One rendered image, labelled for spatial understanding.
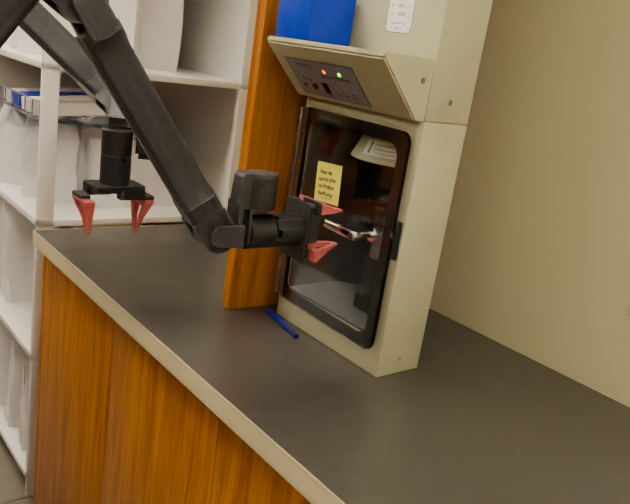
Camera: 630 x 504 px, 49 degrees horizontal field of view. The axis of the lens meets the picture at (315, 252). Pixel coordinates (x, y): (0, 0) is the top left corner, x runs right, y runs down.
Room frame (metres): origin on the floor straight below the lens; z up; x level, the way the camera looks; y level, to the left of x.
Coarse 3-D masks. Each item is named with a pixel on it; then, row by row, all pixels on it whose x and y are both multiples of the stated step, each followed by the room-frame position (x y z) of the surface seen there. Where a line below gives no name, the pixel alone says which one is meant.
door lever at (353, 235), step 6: (324, 222) 1.23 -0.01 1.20; (330, 222) 1.22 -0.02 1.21; (336, 222) 1.22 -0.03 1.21; (330, 228) 1.22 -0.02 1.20; (336, 228) 1.20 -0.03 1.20; (342, 228) 1.19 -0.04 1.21; (348, 228) 1.19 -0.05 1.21; (372, 228) 1.20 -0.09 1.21; (342, 234) 1.19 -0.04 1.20; (348, 234) 1.17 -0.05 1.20; (354, 234) 1.17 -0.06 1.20; (360, 234) 1.18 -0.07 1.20; (366, 234) 1.19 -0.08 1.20; (372, 234) 1.20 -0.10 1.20; (354, 240) 1.17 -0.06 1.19; (372, 240) 1.20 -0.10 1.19
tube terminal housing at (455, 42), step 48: (384, 0) 1.29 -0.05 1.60; (432, 0) 1.20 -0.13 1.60; (480, 0) 1.23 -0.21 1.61; (384, 48) 1.27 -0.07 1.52; (432, 48) 1.19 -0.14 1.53; (480, 48) 1.24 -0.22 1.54; (432, 96) 1.18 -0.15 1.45; (432, 144) 1.20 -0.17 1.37; (432, 192) 1.21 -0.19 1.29; (432, 240) 1.23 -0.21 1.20; (384, 288) 1.19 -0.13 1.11; (432, 288) 1.25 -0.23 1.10; (336, 336) 1.27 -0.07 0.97; (384, 336) 1.18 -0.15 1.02
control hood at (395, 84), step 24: (288, 48) 1.30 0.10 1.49; (312, 48) 1.24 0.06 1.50; (336, 48) 1.19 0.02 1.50; (360, 48) 1.15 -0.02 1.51; (288, 72) 1.37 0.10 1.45; (360, 72) 1.18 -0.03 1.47; (384, 72) 1.13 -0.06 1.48; (408, 72) 1.14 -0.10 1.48; (432, 72) 1.17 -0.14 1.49; (312, 96) 1.37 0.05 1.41; (384, 96) 1.18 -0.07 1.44; (408, 96) 1.14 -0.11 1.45
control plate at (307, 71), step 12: (288, 60) 1.33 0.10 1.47; (300, 60) 1.30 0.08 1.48; (300, 72) 1.33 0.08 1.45; (312, 72) 1.30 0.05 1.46; (336, 72) 1.23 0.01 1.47; (348, 72) 1.20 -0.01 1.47; (300, 84) 1.36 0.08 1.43; (336, 84) 1.26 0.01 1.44; (348, 84) 1.23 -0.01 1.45; (324, 96) 1.33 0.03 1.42; (336, 96) 1.29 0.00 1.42; (348, 96) 1.26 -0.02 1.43; (360, 96) 1.23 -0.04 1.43
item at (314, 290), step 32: (320, 128) 1.36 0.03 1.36; (352, 128) 1.28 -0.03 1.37; (384, 128) 1.22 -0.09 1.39; (320, 160) 1.34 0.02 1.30; (352, 160) 1.27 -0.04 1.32; (384, 160) 1.21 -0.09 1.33; (352, 192) 1.26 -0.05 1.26; (384, 192) 1.19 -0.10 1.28; (320, 224) 1.32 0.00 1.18; (352, 224) 1.25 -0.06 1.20; (384, 224) 1.18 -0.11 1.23; (288, 256) 1.39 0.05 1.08; (352, 256) 1.24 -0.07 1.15; (384, 256) 1.17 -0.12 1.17; (288, 288) 1.38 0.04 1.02; (320, 288) 1.30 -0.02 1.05; (352, 288) 1.22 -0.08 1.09; (320, 320) 1.28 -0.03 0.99; (352, 320) 1.21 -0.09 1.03
